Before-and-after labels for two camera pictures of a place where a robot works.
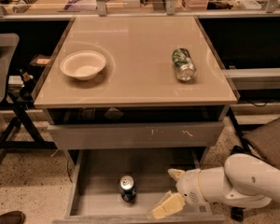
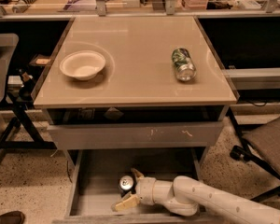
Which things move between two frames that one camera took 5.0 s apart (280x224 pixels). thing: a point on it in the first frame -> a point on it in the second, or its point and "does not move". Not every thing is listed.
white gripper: (189, 185) -> (144, 187)
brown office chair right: (269, 143) does not move
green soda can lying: (184, 65) does not move
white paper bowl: (82, 64) does not move
